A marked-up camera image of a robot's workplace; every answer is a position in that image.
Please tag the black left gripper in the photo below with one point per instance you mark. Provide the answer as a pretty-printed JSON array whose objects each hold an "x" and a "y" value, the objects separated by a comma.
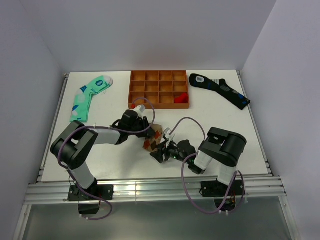
[{"x": 147, "y": 132}]

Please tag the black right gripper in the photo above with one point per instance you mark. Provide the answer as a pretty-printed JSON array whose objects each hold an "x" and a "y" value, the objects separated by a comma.
[{"x": 158, "y": 155}]

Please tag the brown argyle sock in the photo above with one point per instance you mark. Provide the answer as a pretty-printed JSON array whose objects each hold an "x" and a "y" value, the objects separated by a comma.
[{"x": 150, "y": 143}]

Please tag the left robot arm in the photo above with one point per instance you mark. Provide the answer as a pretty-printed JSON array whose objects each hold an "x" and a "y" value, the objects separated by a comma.
[{"x": 74, "y": 144}]

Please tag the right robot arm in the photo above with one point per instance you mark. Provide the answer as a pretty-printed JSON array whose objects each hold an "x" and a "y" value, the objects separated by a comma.
[{"x": 222, "y": 146}]

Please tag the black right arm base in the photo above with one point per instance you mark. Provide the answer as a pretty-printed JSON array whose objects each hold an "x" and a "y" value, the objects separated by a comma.
[{"x": 217, "y": 190}]

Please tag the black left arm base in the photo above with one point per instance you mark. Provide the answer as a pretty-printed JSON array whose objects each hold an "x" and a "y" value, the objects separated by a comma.
[{"x": 91, "y": 200}]

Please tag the orange compartment tray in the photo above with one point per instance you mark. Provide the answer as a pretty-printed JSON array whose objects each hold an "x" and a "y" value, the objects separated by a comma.
[{"x": 158, "y": 88}]

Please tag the red rolled sock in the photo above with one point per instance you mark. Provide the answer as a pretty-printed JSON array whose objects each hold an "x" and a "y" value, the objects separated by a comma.
[{"x": 182, "y": 99}]

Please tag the mint green sock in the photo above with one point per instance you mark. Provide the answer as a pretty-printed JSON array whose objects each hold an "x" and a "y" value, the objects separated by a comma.
[{"x": 84, "y": 95}]

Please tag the black blue sock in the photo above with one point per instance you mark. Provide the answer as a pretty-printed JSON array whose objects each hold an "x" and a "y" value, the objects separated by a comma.
[{"x": 221, "y": 87}]

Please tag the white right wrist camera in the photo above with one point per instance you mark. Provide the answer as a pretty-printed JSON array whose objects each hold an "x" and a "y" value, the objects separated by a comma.
[{"x": 168, "y": 134}]

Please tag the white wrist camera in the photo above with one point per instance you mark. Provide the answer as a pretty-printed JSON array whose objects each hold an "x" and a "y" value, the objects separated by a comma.
[
  {"x": 139, "y": 109},
  {"x": 168, "y": 134}
]

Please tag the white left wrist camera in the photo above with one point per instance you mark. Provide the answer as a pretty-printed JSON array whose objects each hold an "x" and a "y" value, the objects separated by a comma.
[{"x": 139, "y": 109}]

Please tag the aluminium frame rail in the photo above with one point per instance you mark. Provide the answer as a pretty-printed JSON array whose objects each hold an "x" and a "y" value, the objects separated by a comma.
[{"x": 146, "y": 190}]

